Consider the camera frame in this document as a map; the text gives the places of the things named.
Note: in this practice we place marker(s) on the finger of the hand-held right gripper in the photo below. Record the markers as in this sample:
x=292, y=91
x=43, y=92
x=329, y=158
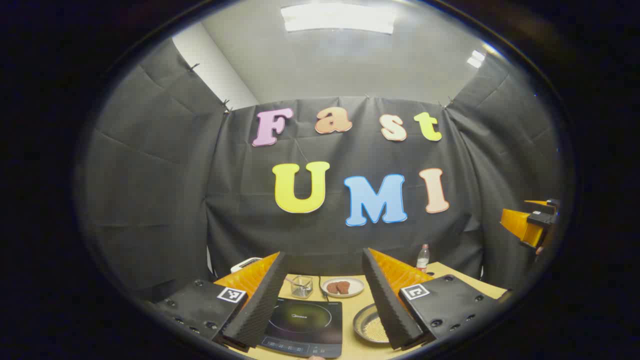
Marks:
x=517, y=225
x=536, y=202

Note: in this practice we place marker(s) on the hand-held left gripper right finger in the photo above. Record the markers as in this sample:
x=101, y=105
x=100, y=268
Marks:
x=387, y=305

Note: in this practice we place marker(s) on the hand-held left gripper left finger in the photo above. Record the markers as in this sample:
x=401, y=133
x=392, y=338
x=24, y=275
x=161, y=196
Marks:
x=260, y=305

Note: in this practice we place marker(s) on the stainless steel pot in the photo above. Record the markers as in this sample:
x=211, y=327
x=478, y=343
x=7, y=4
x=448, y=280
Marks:
x=367, y=325

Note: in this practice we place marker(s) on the black induction cooktop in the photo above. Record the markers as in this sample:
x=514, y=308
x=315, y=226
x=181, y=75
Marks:
x=305, y=320

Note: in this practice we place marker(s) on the pile of yellow soybeans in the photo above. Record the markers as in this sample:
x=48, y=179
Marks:
x=375, y=331

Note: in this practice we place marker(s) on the white round plate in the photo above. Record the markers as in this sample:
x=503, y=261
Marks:
x=357, y=287

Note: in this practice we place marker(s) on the white toaster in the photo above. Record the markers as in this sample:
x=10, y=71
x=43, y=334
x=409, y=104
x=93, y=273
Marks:
x=245, y=264

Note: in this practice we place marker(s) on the red meat piece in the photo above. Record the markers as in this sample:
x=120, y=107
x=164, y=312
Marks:
x=332, y=288
x=344, y=287

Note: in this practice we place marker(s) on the plastic bottle with red label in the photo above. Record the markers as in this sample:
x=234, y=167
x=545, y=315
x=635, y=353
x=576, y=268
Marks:
x=423, y=260

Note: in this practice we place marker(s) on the black backdrop cloth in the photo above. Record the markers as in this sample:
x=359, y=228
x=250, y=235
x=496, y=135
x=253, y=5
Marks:
x=325, y=235

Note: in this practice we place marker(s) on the ceiling light panel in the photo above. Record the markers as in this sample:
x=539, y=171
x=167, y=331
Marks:
x=475, y=58
x=337, y=17

